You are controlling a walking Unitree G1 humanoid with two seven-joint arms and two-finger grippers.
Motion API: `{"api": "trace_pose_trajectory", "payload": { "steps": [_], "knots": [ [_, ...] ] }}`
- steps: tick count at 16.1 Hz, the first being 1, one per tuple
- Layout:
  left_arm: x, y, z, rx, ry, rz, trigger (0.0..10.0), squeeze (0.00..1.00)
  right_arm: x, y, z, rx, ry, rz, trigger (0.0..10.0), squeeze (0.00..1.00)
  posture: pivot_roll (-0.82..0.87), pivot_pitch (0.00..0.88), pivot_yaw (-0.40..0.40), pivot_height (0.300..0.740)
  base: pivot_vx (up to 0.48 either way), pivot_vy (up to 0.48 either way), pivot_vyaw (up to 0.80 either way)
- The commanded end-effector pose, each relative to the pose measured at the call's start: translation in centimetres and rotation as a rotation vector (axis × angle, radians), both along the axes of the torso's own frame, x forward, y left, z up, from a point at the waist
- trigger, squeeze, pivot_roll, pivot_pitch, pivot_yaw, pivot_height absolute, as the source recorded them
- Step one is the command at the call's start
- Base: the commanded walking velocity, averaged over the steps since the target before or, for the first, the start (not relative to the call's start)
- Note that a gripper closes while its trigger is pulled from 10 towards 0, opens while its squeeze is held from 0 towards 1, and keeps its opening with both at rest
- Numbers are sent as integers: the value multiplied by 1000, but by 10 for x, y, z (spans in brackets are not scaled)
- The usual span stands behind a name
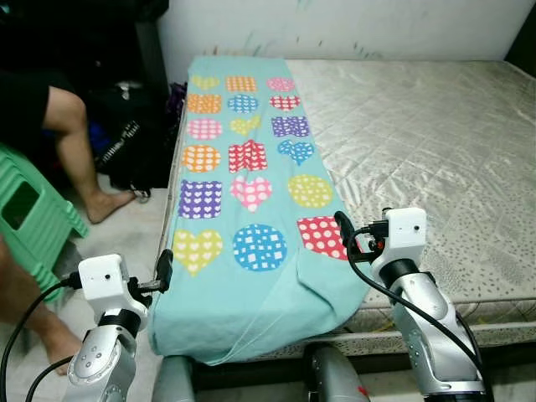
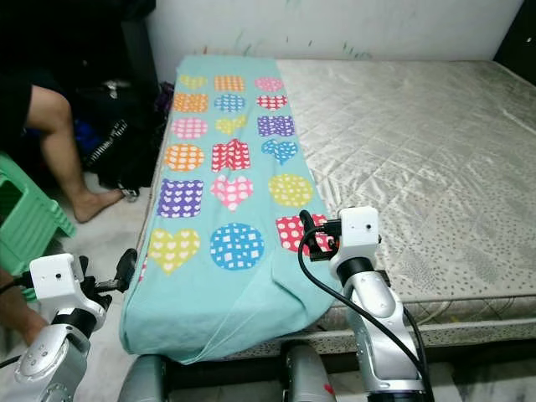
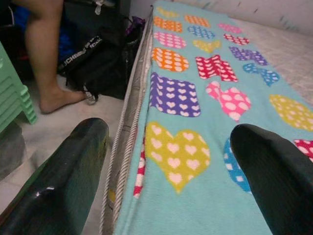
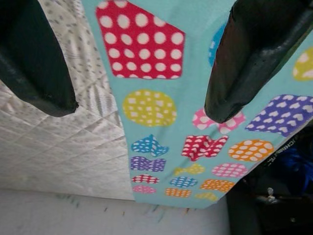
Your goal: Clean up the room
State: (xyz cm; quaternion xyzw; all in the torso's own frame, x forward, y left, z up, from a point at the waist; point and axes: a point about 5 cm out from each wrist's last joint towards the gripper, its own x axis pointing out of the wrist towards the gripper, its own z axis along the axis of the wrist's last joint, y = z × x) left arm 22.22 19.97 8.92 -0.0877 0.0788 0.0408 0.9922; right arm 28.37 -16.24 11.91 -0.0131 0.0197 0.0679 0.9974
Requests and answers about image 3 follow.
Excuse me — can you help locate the white quilted mattress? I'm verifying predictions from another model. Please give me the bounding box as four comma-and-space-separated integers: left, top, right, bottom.
99, 0, 313, 235

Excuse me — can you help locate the purple cloth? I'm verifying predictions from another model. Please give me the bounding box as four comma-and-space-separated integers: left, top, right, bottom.
125, 16, 147, 35

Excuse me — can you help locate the blue bag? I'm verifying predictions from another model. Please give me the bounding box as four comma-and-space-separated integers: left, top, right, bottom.
13, 5, 75, 63

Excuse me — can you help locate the green plastic stool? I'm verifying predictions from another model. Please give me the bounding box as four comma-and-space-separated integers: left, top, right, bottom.
0, 41, 39, 135

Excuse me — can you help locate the tall black storage unit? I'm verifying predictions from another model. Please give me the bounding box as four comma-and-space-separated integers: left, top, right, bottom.
63, 0, 132, 30

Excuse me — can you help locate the person in blue shirt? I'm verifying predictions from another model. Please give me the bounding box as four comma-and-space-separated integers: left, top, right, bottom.
11, 0, 89, 115

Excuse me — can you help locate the black bag with white print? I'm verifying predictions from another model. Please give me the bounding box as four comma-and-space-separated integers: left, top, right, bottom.
57, 24, 139, 101

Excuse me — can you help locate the teal blanket with colourful shapes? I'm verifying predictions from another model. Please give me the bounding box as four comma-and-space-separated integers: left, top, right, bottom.
117, 0, 313, 235

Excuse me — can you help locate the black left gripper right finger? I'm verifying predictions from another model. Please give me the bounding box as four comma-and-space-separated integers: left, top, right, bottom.
229, 123, 313, 235

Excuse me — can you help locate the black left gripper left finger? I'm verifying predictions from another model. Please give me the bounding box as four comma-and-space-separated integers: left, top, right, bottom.
0, 117, 110, 235

